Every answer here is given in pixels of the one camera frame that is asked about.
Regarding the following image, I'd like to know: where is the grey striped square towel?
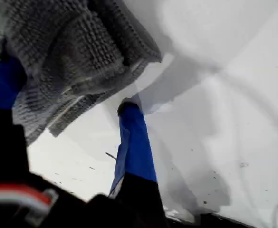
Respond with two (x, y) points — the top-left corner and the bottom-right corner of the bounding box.
(0, 0), (163, 146)

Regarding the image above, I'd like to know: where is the red white servo wire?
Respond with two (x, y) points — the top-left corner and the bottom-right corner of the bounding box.
(0, 182), (59, 216)

